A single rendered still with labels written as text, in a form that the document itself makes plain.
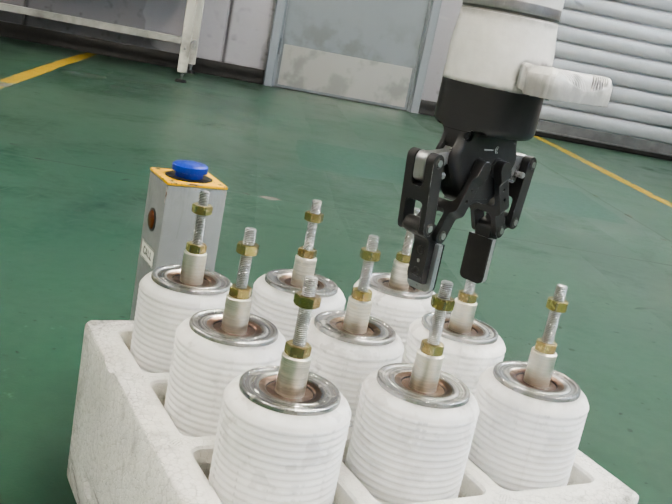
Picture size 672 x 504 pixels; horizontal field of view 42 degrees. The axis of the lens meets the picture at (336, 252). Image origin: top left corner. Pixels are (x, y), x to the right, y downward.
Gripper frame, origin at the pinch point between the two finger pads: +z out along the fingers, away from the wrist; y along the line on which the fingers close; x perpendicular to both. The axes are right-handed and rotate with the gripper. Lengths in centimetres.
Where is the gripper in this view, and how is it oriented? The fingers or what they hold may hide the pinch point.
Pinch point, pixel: (450, 268)
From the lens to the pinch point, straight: 68.7
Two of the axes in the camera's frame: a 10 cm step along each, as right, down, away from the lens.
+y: -6.8, 0.7, -7.3
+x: 7.1, 3.1, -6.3
